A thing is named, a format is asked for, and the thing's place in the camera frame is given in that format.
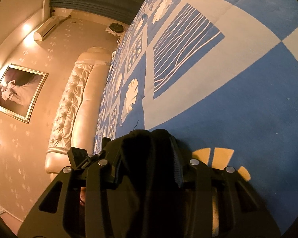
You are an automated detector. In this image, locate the black pant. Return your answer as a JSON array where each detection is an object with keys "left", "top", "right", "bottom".
[{"left": 102, "top": 128, "right": 219, "bottom": 238}]

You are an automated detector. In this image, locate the person left hand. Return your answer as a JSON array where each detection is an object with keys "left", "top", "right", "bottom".
[{"left": 79, "top": 187, "right": 86, "bottom": 207}]

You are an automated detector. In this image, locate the cream tufted headboard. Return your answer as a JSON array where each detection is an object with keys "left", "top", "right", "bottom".
[{"left": 45, "top": 47, "right": 112, "bottom": 179}]

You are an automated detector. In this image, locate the white air conditioner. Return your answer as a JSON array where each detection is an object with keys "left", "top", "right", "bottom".
[{"left": 33, "top": 16, "right": 60, "bottom": 41}]

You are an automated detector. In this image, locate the white round fan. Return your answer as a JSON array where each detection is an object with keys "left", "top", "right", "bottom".
[{"left": 105, "top": 23, "right": 124, "bottom": 33}]

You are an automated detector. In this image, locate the blue patterned bedspread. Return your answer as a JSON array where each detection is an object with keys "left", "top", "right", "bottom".
[{"left": 94, "top": 0, "right": 298, "bottom": 232}]

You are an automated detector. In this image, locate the framed wall picture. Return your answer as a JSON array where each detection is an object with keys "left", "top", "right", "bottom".
[{"left": 0, "top": 63, "right": 48, "bottom": 124}]

